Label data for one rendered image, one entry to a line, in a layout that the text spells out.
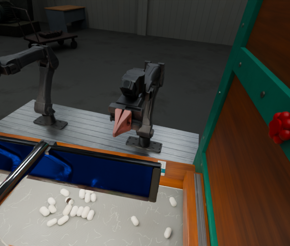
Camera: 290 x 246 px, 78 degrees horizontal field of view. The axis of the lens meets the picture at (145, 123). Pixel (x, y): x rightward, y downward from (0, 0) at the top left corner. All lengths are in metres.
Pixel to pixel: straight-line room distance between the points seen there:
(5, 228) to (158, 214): 0.50
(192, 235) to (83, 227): 0.35
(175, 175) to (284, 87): 0.55
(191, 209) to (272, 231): 0.29
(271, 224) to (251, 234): 0.06
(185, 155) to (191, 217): 0.47
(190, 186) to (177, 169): 0.17
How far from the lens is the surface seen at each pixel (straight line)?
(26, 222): 0.78
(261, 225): 0.39
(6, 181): 0.37
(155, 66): 0.83
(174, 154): 1.00
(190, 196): 0.63
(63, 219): 0.72
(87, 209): 0.71
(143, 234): 0.69
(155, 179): 0.36
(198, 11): 6.80
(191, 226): 0.59
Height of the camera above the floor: 1.38
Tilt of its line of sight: 37 degrees down
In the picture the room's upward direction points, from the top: 4 degrees clockwise
